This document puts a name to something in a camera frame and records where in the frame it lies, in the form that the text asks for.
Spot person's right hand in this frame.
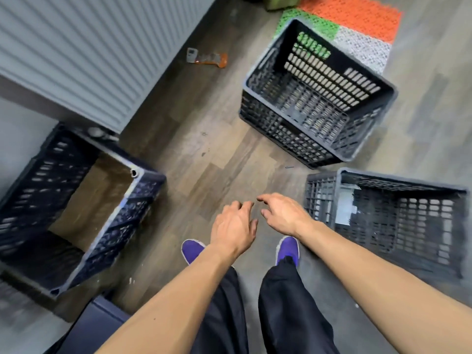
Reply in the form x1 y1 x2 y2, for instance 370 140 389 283
257 193 314 240

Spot person's left hand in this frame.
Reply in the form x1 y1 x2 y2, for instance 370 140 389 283
210 201 259 259

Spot person's left forearm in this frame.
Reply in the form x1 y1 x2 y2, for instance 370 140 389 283
95 242 237 354

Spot person's right forearm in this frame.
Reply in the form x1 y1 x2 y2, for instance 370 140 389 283
297 220 472 354

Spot purple right shoe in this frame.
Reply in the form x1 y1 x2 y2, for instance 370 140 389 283
275 236 300 268

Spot purple shoe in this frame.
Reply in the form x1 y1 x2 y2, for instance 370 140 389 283
181 239 206 266
275 236 300 268

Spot purple left shoe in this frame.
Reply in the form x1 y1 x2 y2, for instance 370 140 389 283
181 239 206 266

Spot white label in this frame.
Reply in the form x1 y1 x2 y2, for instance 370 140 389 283
335 184 359 226

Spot person's black trousers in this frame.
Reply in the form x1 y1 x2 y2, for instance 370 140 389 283
189 256 340 354

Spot grey plastic crate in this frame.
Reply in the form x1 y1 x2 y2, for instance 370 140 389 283
239 18 398 169

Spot dark blue plastic crate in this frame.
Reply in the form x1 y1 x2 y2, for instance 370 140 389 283
0 123 167 300

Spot grey crate with white label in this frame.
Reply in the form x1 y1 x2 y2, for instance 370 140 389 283
303 167 470 280

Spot orange and grey hand tool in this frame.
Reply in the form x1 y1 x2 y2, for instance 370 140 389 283
186 47 228 69

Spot metal radiator valve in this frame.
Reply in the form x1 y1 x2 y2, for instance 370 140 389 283
88 127 119 143

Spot dark blue-grey box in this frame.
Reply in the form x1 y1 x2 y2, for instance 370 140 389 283
44 295 132 354

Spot green box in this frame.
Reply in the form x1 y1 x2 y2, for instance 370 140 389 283
265 0 300 11

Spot orange green white floor mat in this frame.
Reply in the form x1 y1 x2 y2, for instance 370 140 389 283
274 0 403 75

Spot white panel radiator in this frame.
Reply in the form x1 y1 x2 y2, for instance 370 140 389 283
0 0 219 134

